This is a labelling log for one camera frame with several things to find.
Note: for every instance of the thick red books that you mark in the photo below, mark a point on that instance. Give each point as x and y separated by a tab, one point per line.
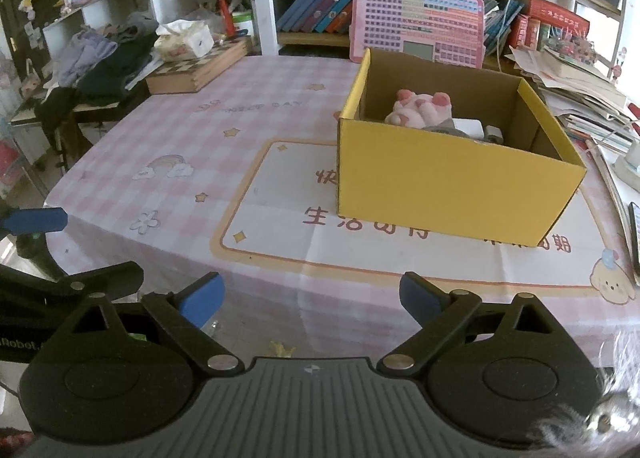
555	13

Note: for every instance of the pink checkered tablecloth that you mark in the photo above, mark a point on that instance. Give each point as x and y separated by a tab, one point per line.
200	163

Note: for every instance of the pink keyboard learning tablet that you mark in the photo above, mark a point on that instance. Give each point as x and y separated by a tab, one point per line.
415	13

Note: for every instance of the pile of clothes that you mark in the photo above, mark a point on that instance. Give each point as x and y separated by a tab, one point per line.
110	68

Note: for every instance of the red bottle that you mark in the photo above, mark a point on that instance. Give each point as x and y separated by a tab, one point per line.
226	18

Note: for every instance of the yellow cardboard box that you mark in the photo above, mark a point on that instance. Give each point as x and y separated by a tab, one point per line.
450	188

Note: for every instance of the pink plush toy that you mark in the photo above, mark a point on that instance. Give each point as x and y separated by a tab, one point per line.
420	111

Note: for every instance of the stack of blue books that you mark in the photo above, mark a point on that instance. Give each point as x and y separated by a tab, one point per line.
492	18

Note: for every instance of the white plastic device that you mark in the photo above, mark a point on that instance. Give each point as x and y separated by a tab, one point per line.
630	163

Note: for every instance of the green and white container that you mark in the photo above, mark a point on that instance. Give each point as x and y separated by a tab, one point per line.
243	26

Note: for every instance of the furry pompom with silver bell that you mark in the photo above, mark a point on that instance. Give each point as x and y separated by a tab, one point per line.
607	420

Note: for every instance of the pile of papers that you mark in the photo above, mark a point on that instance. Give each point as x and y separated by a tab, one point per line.
575	83

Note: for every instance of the white charger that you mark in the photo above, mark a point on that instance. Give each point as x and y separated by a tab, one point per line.
467	127

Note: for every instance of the cream tissue box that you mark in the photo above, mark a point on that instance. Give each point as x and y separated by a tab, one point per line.
185	46

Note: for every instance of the dark side table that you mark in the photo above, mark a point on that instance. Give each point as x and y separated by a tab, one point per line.
95	108

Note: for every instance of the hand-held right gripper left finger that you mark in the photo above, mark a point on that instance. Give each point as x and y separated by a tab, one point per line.
202	295

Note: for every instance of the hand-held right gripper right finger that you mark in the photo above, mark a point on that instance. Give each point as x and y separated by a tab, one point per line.
422	295

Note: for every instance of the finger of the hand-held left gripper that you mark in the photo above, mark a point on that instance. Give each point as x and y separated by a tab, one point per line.
50	290
35	219

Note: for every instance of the wooden chessboard box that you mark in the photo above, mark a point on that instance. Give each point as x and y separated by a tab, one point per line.
200	68

